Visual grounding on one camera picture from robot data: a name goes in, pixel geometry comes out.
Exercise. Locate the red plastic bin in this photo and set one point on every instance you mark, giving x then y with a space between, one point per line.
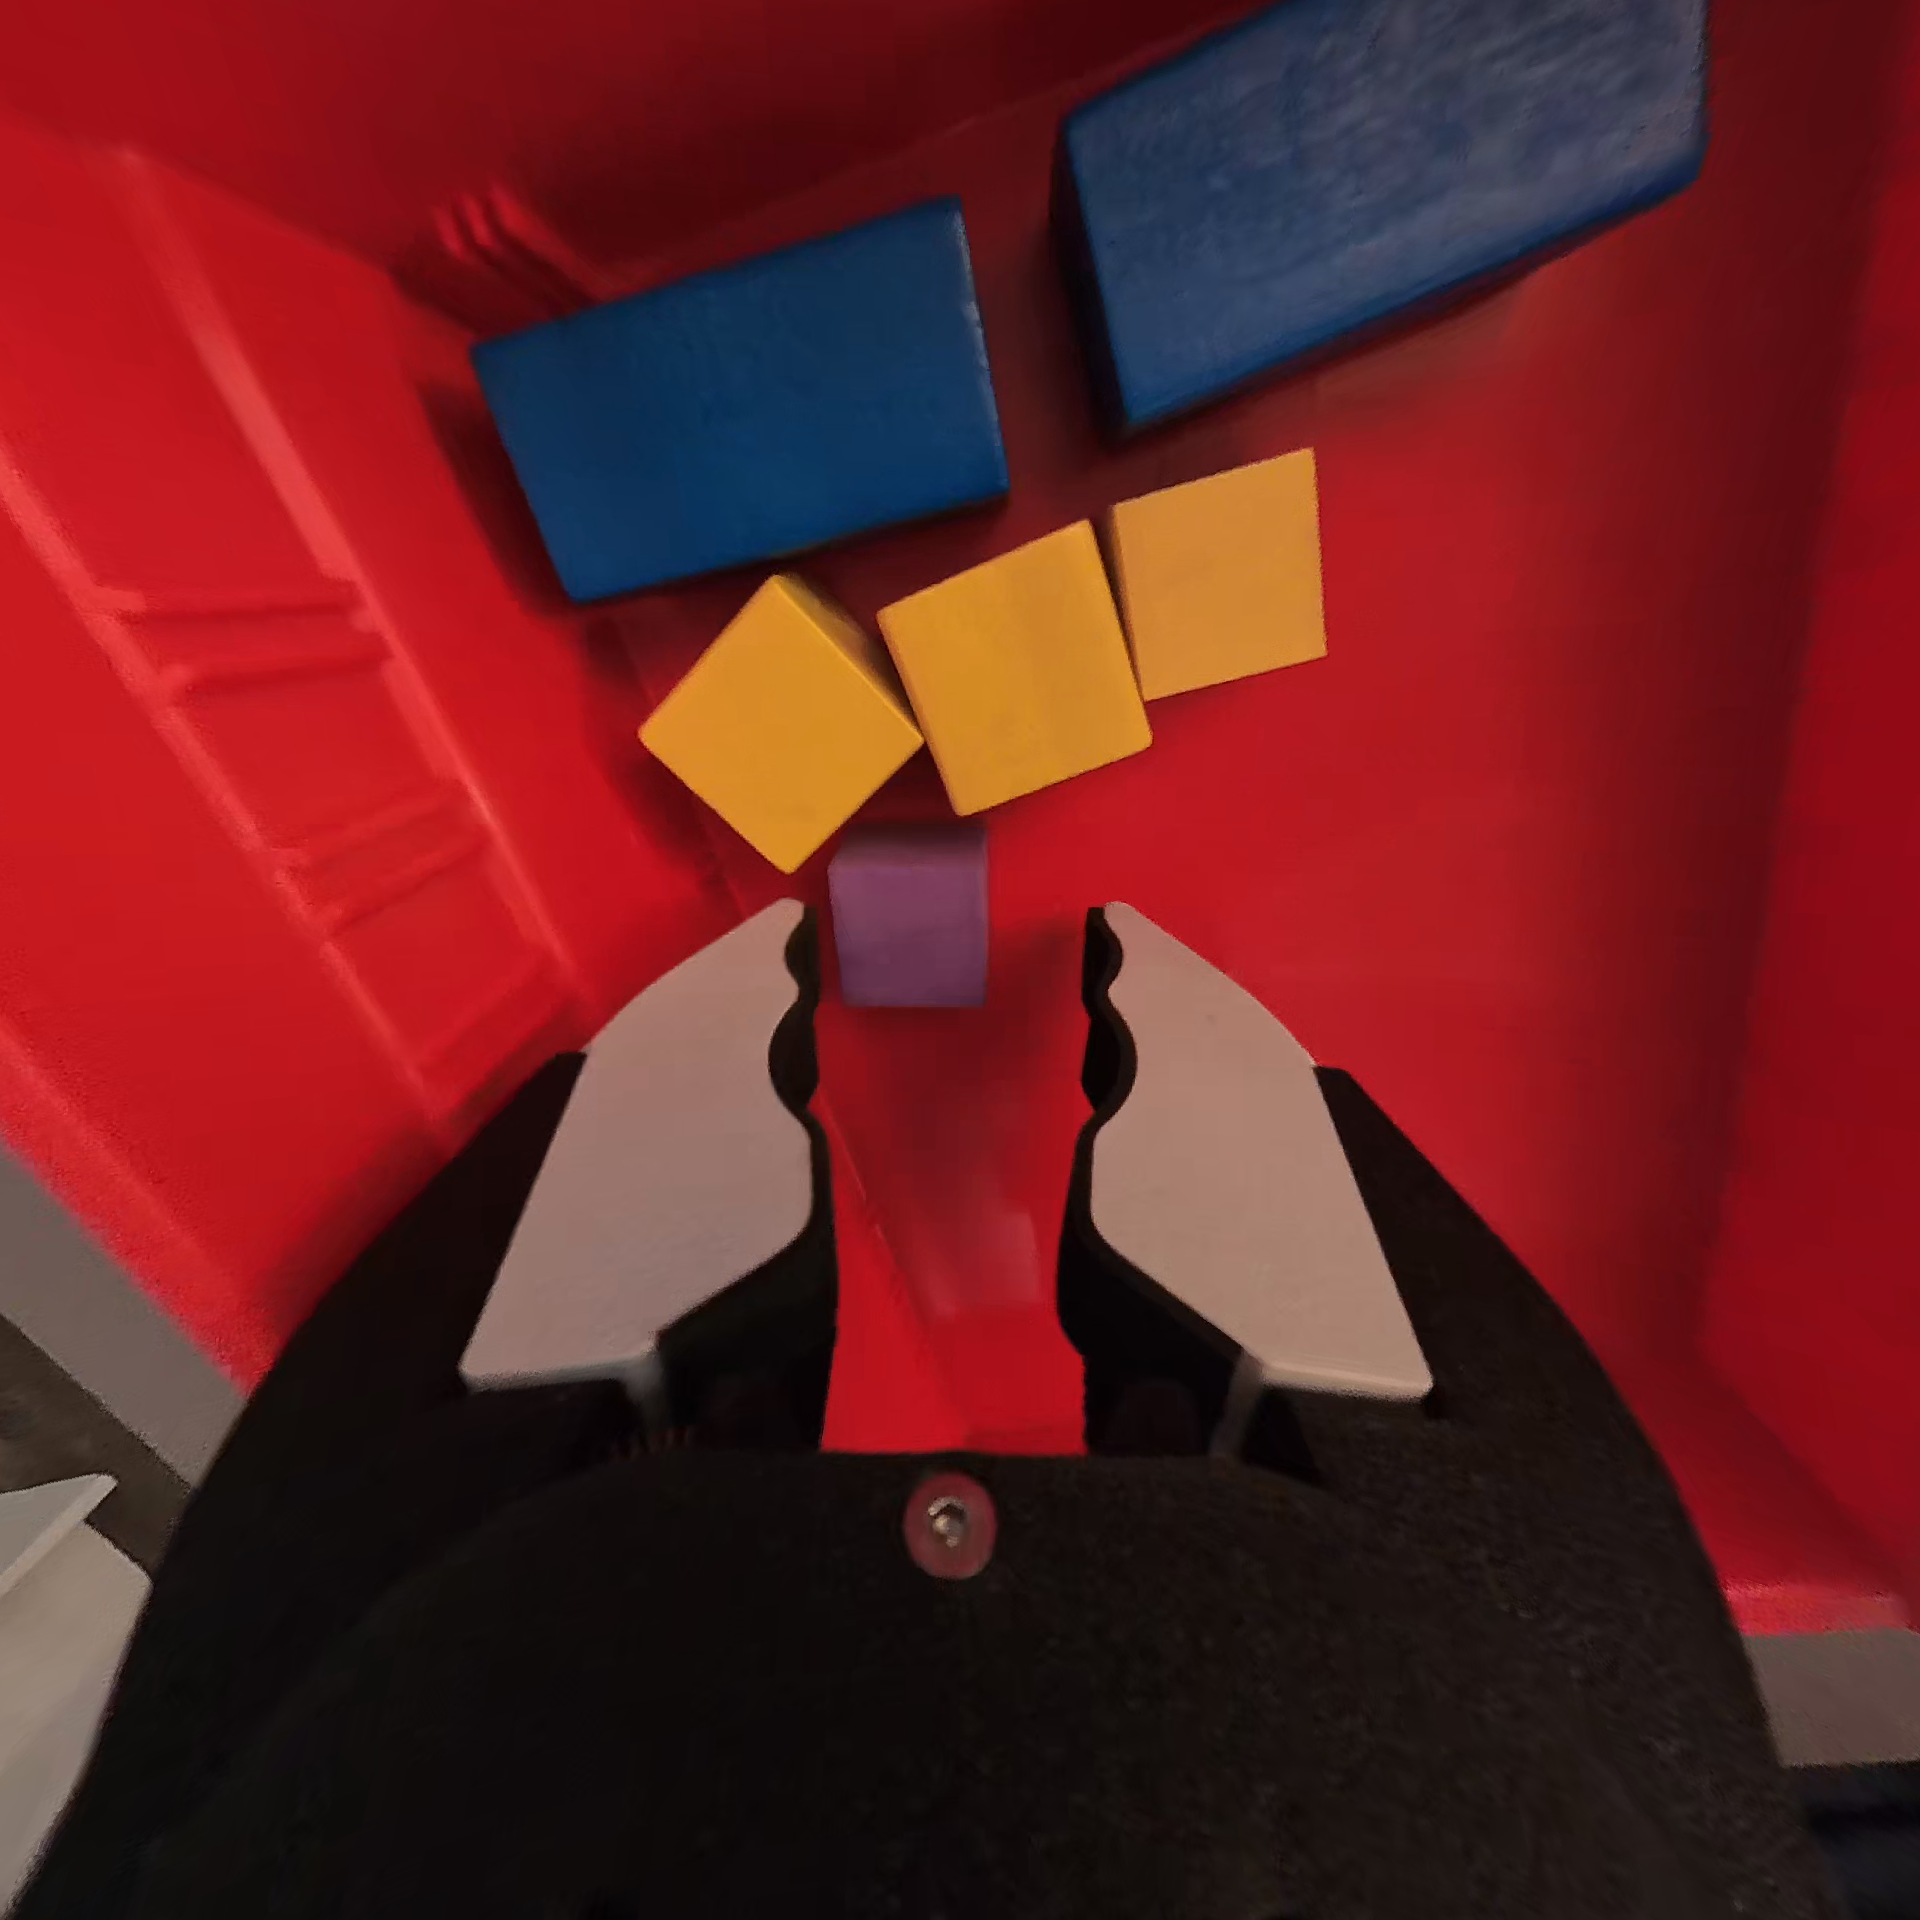
1505 823

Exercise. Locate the purple wooden block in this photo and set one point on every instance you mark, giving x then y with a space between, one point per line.
908 925

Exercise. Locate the white shelf board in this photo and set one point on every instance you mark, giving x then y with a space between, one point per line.
62 1621

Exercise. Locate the yellow cube block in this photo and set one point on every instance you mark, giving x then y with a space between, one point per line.
1221 575

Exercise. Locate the blue wooden block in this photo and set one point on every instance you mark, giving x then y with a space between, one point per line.
1386 196

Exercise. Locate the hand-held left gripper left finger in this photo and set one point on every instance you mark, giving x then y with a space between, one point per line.
661 1203

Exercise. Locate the yellow wooden block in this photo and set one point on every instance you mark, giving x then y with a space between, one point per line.
1008 670
781 730

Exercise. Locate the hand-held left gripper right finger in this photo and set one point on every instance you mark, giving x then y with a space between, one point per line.
1244 1217

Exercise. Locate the blue rectangular block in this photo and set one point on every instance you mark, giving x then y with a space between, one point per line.
739 405

